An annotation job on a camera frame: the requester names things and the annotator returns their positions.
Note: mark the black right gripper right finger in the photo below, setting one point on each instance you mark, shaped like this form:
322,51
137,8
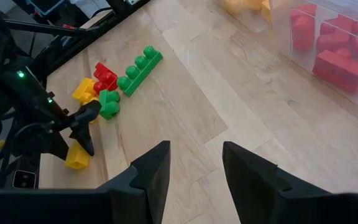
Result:
259,196

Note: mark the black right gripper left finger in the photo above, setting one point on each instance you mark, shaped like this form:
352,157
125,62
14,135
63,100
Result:
145,193

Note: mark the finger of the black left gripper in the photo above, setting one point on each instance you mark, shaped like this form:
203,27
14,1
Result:
84,138
87,113

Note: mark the yellow toy building block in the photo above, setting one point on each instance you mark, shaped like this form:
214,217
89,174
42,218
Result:
235,6
77,158
264,11

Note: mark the large yellow building block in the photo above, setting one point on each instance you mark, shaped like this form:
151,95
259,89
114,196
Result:
84,90

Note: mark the green toy building block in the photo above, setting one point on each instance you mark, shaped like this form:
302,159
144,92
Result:
109,105

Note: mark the long green building block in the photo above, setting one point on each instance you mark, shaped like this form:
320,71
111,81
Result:
141,73

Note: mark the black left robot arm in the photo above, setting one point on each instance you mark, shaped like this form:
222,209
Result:
8,81

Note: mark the grey holder with red top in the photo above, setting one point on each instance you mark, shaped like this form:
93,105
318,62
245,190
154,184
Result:
68,27

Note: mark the clear plastic bin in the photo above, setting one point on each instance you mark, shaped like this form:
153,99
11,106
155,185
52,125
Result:
284,46
247,21

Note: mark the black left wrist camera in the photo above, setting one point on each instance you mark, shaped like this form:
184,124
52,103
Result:
24,179

